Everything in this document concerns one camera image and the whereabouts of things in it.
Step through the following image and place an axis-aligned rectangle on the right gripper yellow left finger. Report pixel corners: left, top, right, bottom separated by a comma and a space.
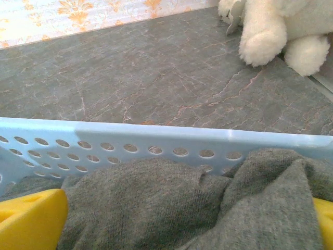
0, 189, 69, 250

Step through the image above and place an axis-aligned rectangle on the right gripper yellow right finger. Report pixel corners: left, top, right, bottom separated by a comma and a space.
313, 196, 333, 250

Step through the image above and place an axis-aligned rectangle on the grey t-shirt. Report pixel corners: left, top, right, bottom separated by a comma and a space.
0, 148, 333, 250

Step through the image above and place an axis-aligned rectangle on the light blue perforated plastic basket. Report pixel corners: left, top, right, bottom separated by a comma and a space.
0, 117, 333, 198

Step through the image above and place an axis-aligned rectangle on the white plush toy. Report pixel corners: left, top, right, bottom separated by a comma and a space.
217, 0, 333, 78

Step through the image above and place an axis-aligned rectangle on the aluminium table side rail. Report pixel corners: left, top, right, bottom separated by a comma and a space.
308, 74, 333, 95

